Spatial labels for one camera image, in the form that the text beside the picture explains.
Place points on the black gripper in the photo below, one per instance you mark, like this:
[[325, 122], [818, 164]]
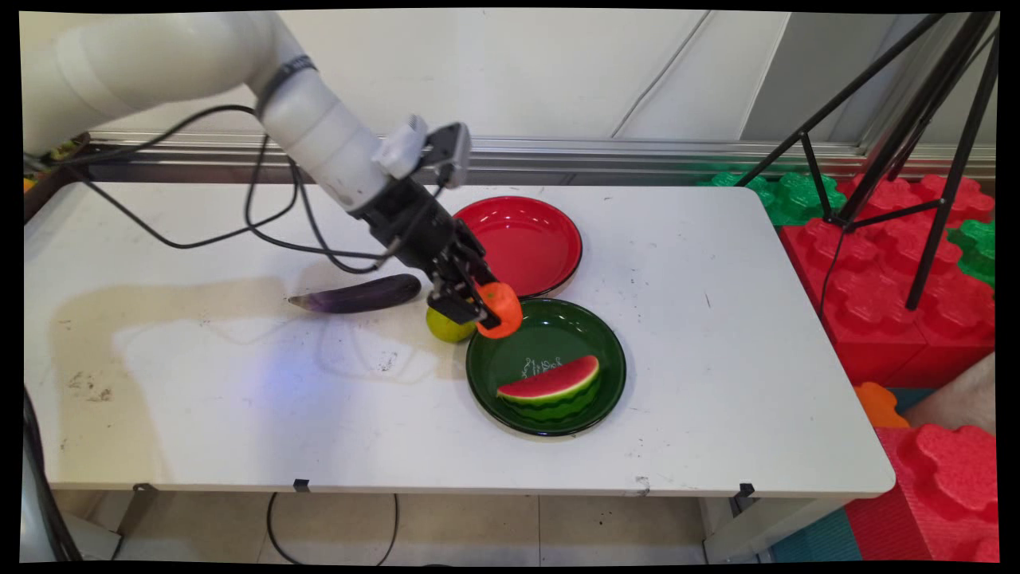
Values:
[[414, 227]]

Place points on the toy orange fruit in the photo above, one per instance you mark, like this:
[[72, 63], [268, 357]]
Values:
[[510, 312]]

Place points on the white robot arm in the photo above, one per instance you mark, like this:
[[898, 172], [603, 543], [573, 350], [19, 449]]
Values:
[[159, 64]]

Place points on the yellow-green toy pear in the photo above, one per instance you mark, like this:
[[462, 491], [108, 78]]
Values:
[[446, 329]]

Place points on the red round plate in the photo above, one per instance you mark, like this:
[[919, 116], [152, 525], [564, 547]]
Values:
[[526, 239]]

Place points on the purple toy eggplant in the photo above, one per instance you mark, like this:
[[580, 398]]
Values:
[[366, 295]]

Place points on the dark green round plate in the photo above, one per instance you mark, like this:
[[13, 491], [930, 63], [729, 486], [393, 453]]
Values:
[[578, 335]]

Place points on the toy watermelon slice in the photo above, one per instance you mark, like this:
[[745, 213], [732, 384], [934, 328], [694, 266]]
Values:
[[550, 391]]

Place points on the green foam block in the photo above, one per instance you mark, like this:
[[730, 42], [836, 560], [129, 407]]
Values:
[[976, 251], [785, 195]]

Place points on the white table leg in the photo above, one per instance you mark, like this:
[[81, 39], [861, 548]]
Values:
[[749, 530]]

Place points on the large red foam block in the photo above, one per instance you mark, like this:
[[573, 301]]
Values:
[[876, 303]]

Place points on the multicolour foam floor mat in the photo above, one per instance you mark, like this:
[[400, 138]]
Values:
[[817, 538]]

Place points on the orange foam block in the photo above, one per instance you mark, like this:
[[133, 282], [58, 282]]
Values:
[[879, 405]]

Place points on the black tripod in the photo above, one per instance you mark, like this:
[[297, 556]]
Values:
[[912, 115]]

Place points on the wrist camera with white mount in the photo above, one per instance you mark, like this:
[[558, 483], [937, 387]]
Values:
[[446, 147]]

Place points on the aluminium frame rail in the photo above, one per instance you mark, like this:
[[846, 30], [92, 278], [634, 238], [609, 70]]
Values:
[[598, 151]]

